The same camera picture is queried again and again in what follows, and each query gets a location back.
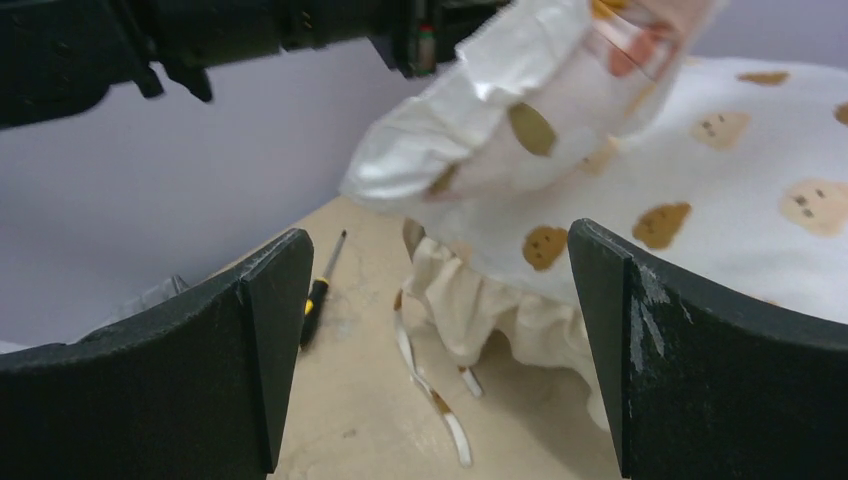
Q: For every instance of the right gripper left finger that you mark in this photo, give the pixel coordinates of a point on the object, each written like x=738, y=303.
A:
x=196, y=387

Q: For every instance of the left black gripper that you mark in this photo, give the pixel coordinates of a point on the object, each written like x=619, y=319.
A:
x=415, y=37

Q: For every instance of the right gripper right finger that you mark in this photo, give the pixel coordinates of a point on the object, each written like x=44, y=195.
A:
x=701, y=382

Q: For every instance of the floral print small pillow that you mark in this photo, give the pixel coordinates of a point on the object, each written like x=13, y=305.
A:
x=537, y=89

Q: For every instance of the bear print white cushion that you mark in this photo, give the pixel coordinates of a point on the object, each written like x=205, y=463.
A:
x=741, y=179

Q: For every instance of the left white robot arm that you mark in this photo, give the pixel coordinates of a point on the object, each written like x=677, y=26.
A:
x=60, y=58

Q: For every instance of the yellow black screwdriver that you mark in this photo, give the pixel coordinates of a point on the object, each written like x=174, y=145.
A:
x=317, y=296

